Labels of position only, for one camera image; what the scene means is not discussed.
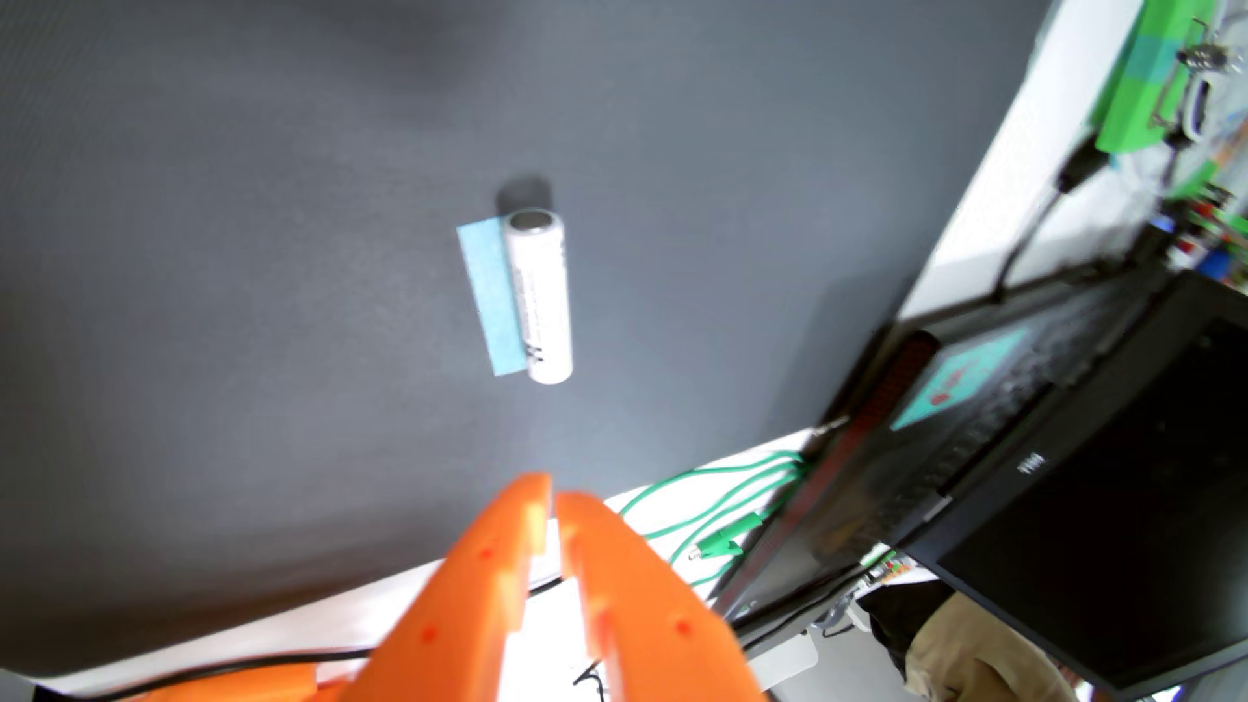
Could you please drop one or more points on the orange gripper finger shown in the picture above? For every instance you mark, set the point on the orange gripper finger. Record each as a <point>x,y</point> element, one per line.
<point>653,624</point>
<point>458,614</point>

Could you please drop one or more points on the white cylindrical battery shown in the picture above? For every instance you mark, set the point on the white cylindrical battery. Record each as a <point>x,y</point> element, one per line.
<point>538,292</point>

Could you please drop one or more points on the beige trouser leg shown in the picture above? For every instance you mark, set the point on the beige trouser leg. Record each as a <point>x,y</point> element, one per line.
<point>975,653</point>

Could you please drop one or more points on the blue tape piece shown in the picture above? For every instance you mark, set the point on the blue tape piece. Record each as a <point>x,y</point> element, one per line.
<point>487,292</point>

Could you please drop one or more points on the teal laptop sticker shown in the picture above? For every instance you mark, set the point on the teal laptop sticker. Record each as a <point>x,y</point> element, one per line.
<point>960,375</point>

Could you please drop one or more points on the dark grey mat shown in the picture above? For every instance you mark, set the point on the dark grey mat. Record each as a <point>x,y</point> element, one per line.
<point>195,292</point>

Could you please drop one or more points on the black laptop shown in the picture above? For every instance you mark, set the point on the black laptop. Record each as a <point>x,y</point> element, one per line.
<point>1072,546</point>

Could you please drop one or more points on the green printed switch box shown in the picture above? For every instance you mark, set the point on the green printed switch box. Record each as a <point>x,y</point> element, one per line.
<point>1150,78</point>

